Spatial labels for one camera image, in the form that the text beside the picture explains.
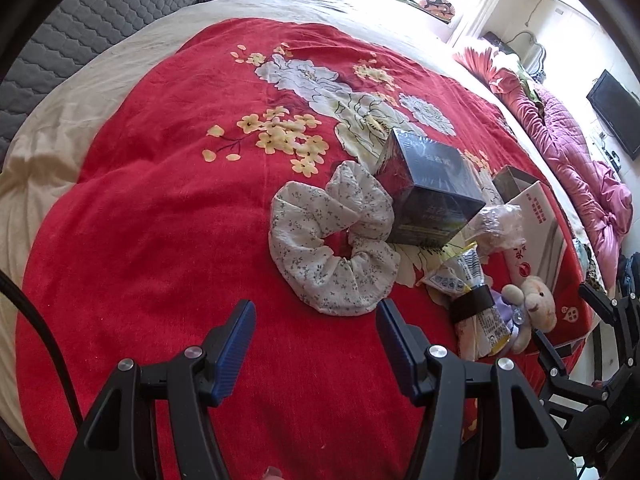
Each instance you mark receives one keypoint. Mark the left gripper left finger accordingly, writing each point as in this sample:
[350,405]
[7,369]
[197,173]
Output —
[225,347]

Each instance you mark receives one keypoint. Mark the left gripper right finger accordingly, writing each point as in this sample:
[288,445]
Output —
[406,348]

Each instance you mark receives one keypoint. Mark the packaged snack with black band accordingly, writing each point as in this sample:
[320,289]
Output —
[472,310]

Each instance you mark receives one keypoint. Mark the white floral scrunchie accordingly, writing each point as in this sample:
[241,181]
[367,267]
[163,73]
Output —
[330,243]

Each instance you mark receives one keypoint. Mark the small teddy bear keychain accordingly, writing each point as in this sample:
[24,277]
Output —
[523,309]

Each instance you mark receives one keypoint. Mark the crumpled clear plastic bag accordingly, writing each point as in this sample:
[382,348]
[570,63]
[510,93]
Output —
[496,229]

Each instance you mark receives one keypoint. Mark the pile of dark clothes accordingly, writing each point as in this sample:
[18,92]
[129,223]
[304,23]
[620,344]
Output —
[628,274]

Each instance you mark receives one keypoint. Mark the dark cube box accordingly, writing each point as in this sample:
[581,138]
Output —
[434,193]

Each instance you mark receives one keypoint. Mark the red and white box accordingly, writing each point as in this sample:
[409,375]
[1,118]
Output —
[549,253]

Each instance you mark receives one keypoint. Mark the red floral blanket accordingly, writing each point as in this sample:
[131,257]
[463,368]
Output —
[225,209]

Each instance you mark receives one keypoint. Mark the pink quilted duvet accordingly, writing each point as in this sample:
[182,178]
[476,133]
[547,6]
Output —
[602,202]

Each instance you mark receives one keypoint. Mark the beige bed sheet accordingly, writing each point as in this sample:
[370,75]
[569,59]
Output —
[75,110]

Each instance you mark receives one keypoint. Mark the colourful cushion on windowsill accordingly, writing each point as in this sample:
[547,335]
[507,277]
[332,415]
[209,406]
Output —
[441,9]

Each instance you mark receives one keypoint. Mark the grey quilted headboard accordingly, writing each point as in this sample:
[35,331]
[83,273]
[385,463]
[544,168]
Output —
[72,35]

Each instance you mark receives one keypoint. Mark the black wall television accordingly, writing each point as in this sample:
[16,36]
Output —
[619,110]

